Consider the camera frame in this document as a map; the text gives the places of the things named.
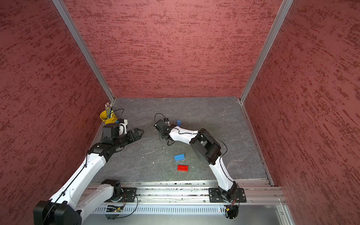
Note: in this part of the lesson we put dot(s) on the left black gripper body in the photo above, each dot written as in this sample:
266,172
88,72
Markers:
124,139

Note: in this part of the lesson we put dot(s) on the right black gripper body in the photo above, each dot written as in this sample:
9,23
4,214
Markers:
162,134

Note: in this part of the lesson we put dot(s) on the red lego brick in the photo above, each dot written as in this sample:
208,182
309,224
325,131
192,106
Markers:
182,168

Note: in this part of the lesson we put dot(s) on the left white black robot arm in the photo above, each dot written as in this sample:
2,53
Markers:
66,207

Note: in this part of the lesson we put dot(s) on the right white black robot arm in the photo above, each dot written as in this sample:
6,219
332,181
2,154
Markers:
208,150

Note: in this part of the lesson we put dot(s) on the yellow pencil cup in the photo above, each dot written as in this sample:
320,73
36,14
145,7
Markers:
107,119

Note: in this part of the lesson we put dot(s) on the pencils in cup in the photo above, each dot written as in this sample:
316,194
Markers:
108,107

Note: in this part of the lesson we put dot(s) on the left controller board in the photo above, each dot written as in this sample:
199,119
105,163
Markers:
115,209

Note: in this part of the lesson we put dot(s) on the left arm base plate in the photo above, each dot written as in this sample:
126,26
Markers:
125,195

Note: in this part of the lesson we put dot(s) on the aluminium front rail frame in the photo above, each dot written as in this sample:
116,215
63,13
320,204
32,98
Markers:
192,197

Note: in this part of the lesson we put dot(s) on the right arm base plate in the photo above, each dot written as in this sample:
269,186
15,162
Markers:
217,195

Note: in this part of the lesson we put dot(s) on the right black connector mount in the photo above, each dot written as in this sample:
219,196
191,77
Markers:
231,212

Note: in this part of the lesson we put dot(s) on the left corner aluminium post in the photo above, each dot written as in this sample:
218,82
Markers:
65,15

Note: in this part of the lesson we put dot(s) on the corner aluminium post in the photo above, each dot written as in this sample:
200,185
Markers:
279,19
65,15

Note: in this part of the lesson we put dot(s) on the right corner aluminium post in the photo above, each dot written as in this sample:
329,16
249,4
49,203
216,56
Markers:
279,19

